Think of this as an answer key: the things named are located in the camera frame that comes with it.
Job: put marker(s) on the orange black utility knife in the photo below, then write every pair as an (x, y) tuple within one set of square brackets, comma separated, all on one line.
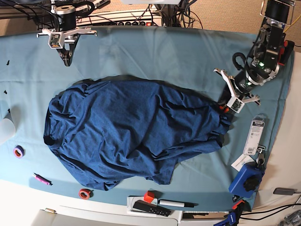
[(225, 109)]

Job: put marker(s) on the pink marker pen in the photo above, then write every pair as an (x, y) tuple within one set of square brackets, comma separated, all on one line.
[(42, 179)]

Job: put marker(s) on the light blue table cloth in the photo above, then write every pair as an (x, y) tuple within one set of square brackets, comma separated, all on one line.
[(31, 74)]

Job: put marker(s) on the orange black lower clamp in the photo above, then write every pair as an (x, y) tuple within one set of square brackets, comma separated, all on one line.
[(239, 205)]

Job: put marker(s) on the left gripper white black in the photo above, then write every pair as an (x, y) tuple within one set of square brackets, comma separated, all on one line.
[(232, 96)]

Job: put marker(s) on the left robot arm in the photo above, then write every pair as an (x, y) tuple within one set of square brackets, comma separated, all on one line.
[(269, 52)]

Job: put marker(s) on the white paper roll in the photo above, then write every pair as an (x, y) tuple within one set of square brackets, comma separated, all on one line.
[(7, 130)]

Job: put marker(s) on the white power strip red switch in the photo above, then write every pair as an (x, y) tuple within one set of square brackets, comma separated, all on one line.
[(127, 23)]

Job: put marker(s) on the blue box black knob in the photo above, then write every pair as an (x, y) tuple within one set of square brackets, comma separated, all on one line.
[(246, 181)]

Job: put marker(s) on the red cube block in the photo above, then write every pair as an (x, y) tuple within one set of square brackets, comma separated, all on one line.
[(149, 197)]

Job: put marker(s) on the white packaged item blister card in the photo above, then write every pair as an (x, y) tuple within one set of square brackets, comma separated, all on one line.
[(254, 135)]

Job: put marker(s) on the white book under remote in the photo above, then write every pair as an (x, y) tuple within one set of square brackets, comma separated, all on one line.
[(132, 199)]

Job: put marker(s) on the blue black clamp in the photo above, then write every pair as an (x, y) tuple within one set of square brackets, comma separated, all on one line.
[(232, 219)]

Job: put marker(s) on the orange black clamp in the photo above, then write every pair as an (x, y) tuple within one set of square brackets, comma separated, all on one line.
[(285, 52), (239, 205)]

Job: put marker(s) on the metal carabiner keys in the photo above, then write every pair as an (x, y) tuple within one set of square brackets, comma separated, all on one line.
[(261, 156)]

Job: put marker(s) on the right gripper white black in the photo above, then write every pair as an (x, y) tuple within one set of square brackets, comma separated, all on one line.
[(58, 40)]

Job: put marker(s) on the red tape roll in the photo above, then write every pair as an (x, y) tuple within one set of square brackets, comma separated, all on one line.
[(85, 194)]

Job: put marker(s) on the white paper card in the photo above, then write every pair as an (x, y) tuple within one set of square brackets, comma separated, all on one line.
[(241, 161)]

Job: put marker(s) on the purple tape roll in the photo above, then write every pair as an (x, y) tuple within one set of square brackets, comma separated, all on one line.
[(18, 151)]

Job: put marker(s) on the dark blue t-shirt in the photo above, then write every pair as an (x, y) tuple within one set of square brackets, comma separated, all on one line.
[(106, 131)]

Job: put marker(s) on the black remote control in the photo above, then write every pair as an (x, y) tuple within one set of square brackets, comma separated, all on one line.
[(151, 208)]

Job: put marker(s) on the grey adapter box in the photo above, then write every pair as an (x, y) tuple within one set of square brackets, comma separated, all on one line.
[(284, 191)]

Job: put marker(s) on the white black marker pen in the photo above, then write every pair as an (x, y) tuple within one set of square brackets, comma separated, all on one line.
[(176, 204)]

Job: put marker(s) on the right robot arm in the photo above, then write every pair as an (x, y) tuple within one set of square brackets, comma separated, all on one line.
[(65, 14)]

